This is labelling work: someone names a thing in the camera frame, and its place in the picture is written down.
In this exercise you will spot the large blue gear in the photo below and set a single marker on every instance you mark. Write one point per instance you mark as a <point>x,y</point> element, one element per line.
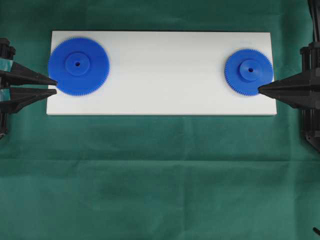
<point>79,65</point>

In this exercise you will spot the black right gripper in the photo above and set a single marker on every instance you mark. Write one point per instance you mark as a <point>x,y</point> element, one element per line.
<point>300,91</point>

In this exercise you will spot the white rectangular board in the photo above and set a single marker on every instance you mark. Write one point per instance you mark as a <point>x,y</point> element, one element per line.
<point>166,73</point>

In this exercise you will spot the small blue gear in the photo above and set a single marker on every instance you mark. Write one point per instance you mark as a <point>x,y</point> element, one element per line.
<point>246,70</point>

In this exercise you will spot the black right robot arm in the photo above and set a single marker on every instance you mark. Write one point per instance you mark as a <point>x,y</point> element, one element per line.
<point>311,117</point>

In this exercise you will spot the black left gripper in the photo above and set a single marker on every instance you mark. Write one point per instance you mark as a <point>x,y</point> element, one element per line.
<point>13,99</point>

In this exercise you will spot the green table cloth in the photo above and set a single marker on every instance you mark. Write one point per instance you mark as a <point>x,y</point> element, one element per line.
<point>157,177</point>

